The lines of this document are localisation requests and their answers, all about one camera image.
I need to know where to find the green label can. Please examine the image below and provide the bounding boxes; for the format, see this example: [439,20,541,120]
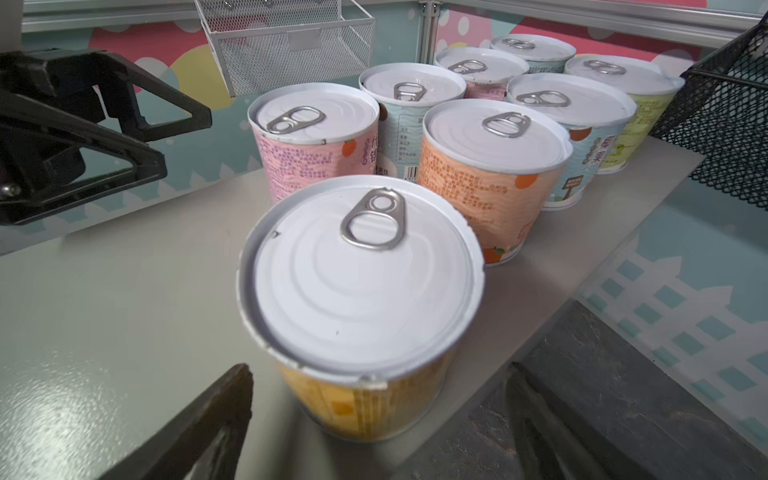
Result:
[563,53,686,176]

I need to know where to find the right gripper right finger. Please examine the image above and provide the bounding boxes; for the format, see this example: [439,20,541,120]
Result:
[505,363,609,479]

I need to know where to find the teal label can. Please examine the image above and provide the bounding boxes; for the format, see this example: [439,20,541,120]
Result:
[358,62,467,182]
[490,34,577,74]

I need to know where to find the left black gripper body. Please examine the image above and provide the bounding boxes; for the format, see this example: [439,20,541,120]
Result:
[1,50,84,225]

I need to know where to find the grey metal cabinet counter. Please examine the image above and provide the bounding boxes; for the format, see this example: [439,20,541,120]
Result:
[1,138,701,479]

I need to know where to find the black mesh wall basket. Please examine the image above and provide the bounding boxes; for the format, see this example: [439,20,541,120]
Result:
[651,17,767,209]

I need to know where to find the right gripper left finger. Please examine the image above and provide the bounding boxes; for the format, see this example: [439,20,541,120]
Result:
[101,363,254,479]

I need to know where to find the white wire wall basket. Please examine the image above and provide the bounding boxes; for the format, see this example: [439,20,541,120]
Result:
[195,0,376,97]

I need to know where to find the orange pink label can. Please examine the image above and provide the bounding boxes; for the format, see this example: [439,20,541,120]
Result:
[417,99,573,266]

